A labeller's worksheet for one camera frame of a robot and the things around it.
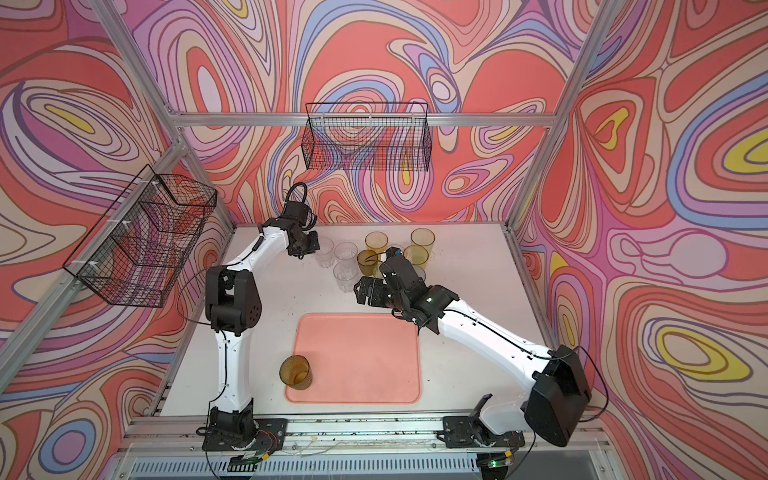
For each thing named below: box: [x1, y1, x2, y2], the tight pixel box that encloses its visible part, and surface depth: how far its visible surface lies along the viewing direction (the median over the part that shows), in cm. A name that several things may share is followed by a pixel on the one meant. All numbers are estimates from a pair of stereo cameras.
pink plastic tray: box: [285, 313, 421, 403], surface depth 86 cm
